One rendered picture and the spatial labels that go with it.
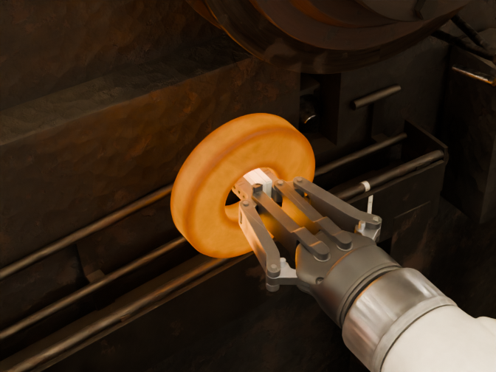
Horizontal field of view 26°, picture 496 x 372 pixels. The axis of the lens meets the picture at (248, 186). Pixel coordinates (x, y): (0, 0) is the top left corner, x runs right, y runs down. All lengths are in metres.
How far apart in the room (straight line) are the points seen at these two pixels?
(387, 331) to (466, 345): 0.07
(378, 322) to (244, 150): 0.23
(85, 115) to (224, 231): 0.18
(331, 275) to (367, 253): 0.04
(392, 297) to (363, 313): 0.03
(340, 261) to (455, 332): 0.13
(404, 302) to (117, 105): 0.39
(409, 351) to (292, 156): 0.27
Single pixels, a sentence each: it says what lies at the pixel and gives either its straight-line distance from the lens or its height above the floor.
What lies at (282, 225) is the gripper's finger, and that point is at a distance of 0.98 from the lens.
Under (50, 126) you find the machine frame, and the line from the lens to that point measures 1.08.
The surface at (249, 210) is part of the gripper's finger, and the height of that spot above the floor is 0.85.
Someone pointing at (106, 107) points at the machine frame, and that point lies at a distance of 1.10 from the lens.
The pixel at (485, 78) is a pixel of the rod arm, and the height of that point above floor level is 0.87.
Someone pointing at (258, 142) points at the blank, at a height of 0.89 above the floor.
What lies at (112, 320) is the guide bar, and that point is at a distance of 1.13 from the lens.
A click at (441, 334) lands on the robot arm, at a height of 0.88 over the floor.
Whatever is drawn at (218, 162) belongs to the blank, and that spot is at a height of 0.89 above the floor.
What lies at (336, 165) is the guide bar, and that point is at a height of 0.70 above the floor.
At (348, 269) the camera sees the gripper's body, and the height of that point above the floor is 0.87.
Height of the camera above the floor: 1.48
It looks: 38 degrees down
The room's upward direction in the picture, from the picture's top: straight up
